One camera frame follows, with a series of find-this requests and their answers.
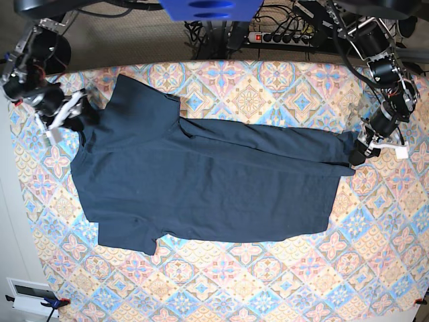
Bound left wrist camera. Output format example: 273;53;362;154
395;146;409;160

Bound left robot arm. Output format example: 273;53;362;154
327;1;421;166

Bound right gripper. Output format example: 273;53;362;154
33;87;100;132

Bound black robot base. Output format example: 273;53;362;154
13;0;100;19
334;0;428;20

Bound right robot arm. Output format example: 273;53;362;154
1;19;100;132

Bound white wall outlet box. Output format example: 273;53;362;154
6;277;54;317

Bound black round stool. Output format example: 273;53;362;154
44;34;71;75

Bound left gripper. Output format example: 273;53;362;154
349;105;408;165

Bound orange clamp lower right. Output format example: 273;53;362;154
414;299;428;305

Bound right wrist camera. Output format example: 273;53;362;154
44;128;63;146

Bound white power strip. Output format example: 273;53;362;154
247;32;311;47

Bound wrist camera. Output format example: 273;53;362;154
44;128;63;146
395;146;409;160

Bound blue orange clamp lower left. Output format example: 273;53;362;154
5;295;70;321

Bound patterned colourful tablecloth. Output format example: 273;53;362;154
8;61;428;321

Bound dark navy t-shirt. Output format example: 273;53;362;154
70;75;357;255

